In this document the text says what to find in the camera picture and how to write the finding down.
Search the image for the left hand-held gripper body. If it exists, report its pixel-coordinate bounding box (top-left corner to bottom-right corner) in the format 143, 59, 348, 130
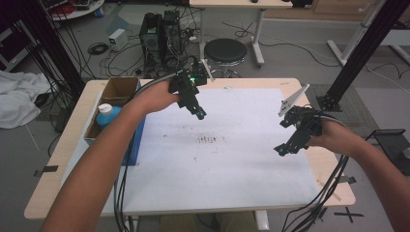
168, 61, 215, 112

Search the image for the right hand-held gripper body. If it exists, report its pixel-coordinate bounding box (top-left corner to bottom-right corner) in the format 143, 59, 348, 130
278, 82, 324, 153

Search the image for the person's left hand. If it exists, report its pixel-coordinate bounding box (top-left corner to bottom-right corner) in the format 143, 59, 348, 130
136, 79, 182, 114

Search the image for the person's right hand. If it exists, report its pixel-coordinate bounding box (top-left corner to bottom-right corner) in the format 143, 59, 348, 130
306, 120, 366, 159

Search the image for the dark floor mat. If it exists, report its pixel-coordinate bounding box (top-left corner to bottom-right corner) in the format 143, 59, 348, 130
305, 83, 383, 131

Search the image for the black round stool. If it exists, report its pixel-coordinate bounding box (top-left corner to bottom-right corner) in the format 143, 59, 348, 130
203, 38, 249, 78

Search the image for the white table mat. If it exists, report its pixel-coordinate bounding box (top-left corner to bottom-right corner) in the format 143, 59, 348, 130
62, 87, 323, 217

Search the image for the black computer tower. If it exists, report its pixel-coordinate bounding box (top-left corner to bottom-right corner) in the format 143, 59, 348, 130
138, 10, 186, 72

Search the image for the cardboard box with blue side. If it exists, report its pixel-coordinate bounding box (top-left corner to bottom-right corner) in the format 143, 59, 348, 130
84, 76, 146, 167

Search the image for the white table leg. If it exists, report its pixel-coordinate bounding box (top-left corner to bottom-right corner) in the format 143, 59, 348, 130
254, 210, 271, 232

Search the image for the blue bottle with white cap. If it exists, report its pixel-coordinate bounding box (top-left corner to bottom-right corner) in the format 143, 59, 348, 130
96, 103, 123, 130

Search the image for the small white box device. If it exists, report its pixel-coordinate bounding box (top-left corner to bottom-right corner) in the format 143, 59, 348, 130
107, 28, 130, 52

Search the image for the black tape cross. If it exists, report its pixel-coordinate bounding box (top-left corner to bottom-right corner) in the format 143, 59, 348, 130
333, 206, 366, 224

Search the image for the wooden desk with white legs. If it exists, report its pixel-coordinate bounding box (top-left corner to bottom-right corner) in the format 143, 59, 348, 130
189, 0, 294, 68

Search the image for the white metal stand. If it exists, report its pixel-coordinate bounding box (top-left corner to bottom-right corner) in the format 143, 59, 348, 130
327, 0, 388, 67

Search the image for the round white table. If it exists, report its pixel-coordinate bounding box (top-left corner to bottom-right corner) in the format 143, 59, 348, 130
47, 0, 105, 22

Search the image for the black tape strip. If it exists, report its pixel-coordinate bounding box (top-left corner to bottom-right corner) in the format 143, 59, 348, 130
33, 164, 60, 178

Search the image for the white cloth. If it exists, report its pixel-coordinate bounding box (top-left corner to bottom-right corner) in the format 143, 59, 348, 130
0, 70, 53, 130

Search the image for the grey sleeved cable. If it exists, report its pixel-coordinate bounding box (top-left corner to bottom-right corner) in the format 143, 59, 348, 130
112, 72, 182, 232

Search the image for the black cable bundle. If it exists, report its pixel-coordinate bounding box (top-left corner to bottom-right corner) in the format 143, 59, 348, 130
281, 114, 351, 232

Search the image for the black wire rack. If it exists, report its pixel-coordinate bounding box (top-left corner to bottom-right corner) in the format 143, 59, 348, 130
366, 129, 410, 177

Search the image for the black metal frame post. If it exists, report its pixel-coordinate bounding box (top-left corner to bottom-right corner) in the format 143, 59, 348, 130
13, 0, 86, 98
316, 0, 410, 113

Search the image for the coiled black cable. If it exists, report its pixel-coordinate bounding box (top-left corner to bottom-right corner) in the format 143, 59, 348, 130
87, 42, 110, 56

